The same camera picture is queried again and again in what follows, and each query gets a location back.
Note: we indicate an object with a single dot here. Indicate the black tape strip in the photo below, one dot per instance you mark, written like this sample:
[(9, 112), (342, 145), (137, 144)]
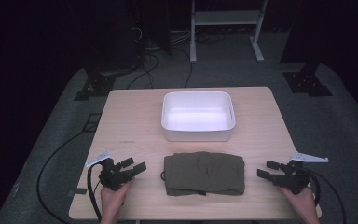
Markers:
[(81, 191)]

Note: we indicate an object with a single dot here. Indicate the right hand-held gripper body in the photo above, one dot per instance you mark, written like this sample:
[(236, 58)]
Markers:
[(293, 179)]

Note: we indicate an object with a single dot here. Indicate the dark equipment cabinet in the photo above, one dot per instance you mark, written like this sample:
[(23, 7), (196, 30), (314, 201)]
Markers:
[(112, 34)]

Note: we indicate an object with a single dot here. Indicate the person's right hand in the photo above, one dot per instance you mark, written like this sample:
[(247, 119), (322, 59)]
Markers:
[(304, 205)]

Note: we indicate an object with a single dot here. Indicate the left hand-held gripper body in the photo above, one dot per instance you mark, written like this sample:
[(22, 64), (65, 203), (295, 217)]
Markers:
[(113, 177)]

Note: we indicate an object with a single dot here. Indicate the white plastic bin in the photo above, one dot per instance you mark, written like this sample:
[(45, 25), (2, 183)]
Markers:
[(198, 119)]

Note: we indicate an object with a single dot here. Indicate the person's left hand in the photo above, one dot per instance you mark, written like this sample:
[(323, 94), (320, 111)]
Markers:
[(112, 202)]

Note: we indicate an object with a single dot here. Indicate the white metal table frame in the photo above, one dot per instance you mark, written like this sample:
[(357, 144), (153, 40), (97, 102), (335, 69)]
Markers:
[(227, 17)]

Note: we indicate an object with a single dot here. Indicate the black stand base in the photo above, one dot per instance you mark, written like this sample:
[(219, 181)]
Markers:
[(306, 82), (94, 88)]

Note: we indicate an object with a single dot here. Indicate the olive green pants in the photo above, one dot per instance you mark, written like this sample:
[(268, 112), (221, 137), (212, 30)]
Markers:
[(203, 174)]

